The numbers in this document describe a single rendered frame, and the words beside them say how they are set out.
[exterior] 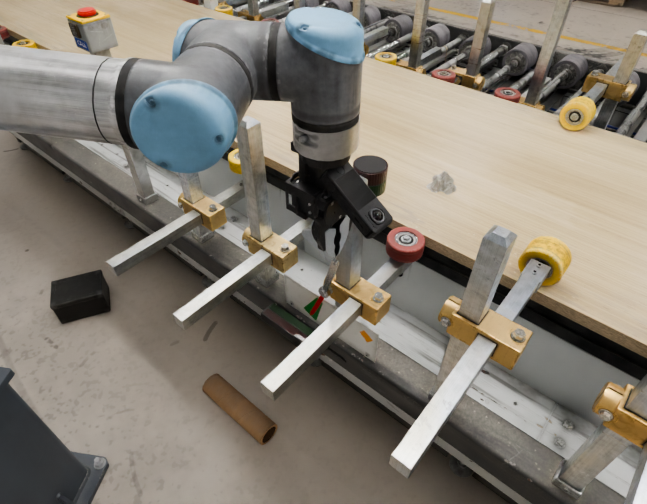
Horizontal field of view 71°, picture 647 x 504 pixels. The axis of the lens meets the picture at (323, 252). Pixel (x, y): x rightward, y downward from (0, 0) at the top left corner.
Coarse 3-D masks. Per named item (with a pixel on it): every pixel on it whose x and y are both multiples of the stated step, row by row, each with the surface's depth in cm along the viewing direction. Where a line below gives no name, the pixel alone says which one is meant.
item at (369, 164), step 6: (366, 156) 79; (372, 156) 79; (360, 162) 77; (366, 162) 77; (372, 162) 77; (378, 162) 77; (384, 162) 77; (360, 168) 76; (366, 168) 76; (372, 168) 76; (378, 168) 76; (384, 168) 76
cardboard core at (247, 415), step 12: (204, 384) 164; (216, 384) 163; (228, 384) 164; (216, 396) 161; (228, 396) 160; (240, 396) 160; (228, 408) 158; (240, 408) 156; (252, 408) 157; (240, 420) 155; (252, 420) 153; (264, 420) 153; (252, 432) 152; (264, 432) 150
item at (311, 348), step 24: (384, 264) 96; (408, 264) 99; (384, 288) 95; (336, 312) 87; (360, 312) 90; (312, 336) 83; (336, 336) 86; (288, 360) 80; (312, 360) 82; (264, 384) 76; (288, 384) 79
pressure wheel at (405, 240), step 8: (392, 232) 97; (400, 232) 97; (408, 232) 97; (416, 232) 97; (392, 240) 95; (400, 240) 96; (408, 240) 95; (416, 240) 95; (424, 240) 95; (392, 248) 94; (400, 248) 93; (408, 248) 93; (416, 248) 93; (392, 256) 95; (400, 256) 94; (408, 256) 94; (416, 256) 94
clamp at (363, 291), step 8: (360, 280) 92; (336, 288) 92; (344, 288) 90; (352, 288) 90; (360, 288) 90; (368, 288) 90; (376, 288) 90; (336, 296) 93; (344, 296) 91; (352, 296) 89; (360, 296) 89; (368, 296) 89; (384, 296) 89; (368, 304) 87; (376, 304) 87; (384, 304) 88; (368, 312) 89; (376, 312) 87; (384, 312) 90; (368, 320) 90; (376, 320) 89
